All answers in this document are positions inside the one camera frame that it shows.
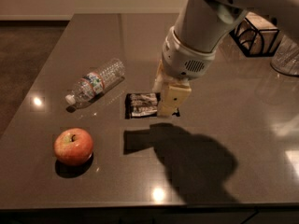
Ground clear glass container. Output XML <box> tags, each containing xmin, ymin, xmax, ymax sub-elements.
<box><xmin>271</xmin><ymin>35</ymin><xmax>299</xmax><ymax>77</ymax></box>

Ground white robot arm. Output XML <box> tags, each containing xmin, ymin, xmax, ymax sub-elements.
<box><xmin>153</xmin><ymin>0</ymin><xmax>299</xmax><ymax>117</ymax></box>

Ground red apple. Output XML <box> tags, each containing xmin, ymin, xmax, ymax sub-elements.
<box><xmin>53</xmin><ymin>128</ymin><xmax>93</xmax><ymax>166</ymax></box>

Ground clear plastic water bottle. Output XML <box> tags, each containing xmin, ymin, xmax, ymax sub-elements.
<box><xmin>65</xmin><ymin>58</ymin><xmax>125</xmax><ymax>105</ymax></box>

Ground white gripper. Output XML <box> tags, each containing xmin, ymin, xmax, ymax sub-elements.
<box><xmin>152</xmin><ymin>27</ymin><xmax>216</xmax><ymax>117</ymax></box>

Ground black wire basket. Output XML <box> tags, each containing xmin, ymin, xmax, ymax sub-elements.
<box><xmin>229</xmin><ymin>11</ymin><xmax>280</xmax><ymax>58</ymax></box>

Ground black rxbar chocolate wrapper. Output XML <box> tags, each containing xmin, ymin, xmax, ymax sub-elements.
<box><xmin>125</xmin><ymin>92</ymin><xmax>161</xmax><ymax>119</ymax></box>

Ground napkins in basket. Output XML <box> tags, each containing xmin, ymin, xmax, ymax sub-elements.
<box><xmin>237</xmin><ymin>12</ymin><xmax>279</xmax><ymax>56</ymax></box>

